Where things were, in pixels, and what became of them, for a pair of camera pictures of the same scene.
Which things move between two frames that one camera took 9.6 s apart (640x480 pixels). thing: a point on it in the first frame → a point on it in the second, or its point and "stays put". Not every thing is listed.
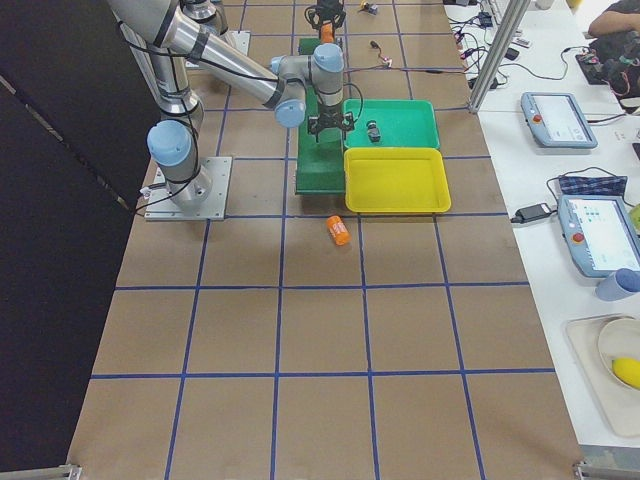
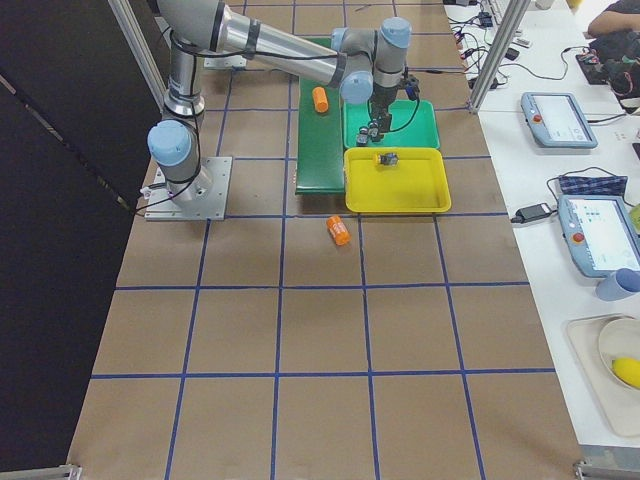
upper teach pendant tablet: [555, 120] stays put
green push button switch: [373, 131] stays put
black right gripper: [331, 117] → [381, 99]
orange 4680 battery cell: [338, 230] stays put
